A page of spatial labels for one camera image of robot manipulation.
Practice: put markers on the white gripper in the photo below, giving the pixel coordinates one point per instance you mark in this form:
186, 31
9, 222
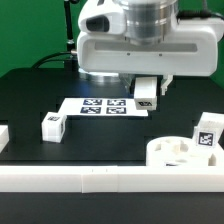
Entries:
190, 50

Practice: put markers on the white round stool seat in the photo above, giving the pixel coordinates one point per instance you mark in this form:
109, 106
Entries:
178, 151

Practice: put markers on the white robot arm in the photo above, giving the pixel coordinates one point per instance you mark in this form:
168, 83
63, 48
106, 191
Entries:
153, 40

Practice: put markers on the white marker sheet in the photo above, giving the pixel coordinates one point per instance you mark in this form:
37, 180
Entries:
101, 107

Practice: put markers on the white U-shaped fence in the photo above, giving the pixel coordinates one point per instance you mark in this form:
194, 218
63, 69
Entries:
91, 179

